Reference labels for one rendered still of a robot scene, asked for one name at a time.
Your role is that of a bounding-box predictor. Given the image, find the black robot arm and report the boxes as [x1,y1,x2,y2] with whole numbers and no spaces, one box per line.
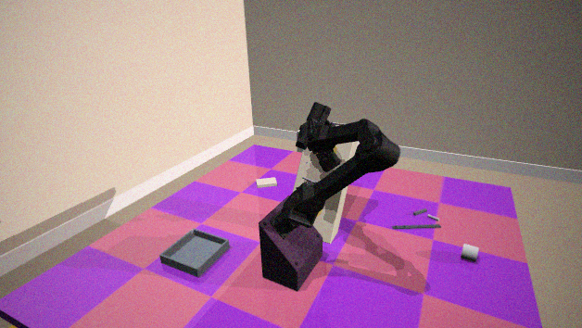
[270,102,400,239]

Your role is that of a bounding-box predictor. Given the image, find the beige rectangular block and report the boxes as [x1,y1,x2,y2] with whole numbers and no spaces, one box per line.
[256,177,277,188]

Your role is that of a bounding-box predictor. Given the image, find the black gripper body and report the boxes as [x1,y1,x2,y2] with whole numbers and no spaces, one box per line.
[299,121,341,172]

